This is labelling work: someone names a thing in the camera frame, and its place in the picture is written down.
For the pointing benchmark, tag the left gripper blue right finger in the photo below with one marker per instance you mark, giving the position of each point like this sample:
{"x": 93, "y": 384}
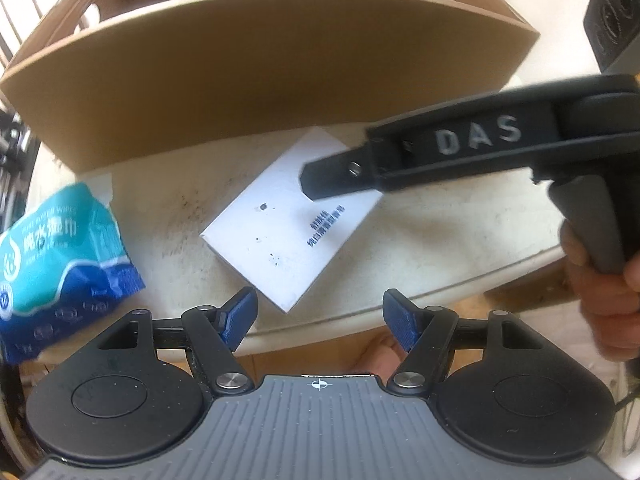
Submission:
{"x": 426, "y": 336}

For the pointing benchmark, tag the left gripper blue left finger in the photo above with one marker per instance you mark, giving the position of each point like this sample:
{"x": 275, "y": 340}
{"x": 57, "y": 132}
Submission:
{"x": 213, "y": 334}

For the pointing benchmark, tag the person right hand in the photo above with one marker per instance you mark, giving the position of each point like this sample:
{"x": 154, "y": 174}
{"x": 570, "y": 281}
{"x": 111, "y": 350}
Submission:
{"x": 609, "y": 302}

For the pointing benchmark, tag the white small carton box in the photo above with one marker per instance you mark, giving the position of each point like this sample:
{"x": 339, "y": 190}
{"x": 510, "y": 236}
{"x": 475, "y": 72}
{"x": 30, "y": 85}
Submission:
{"x": 275, "y": 236}

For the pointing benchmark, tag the blue wet wipes pack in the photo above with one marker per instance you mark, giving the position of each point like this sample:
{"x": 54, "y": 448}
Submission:
{"x": 63, "y": 267}

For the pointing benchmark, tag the brown cardboard box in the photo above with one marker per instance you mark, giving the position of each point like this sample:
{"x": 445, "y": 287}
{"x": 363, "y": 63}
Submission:
{"x": 103, "y": 81}

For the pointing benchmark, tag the metal window railing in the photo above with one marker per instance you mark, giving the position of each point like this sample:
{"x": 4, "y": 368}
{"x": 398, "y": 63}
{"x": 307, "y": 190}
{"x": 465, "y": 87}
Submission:
{"x": 30, "y": 5}

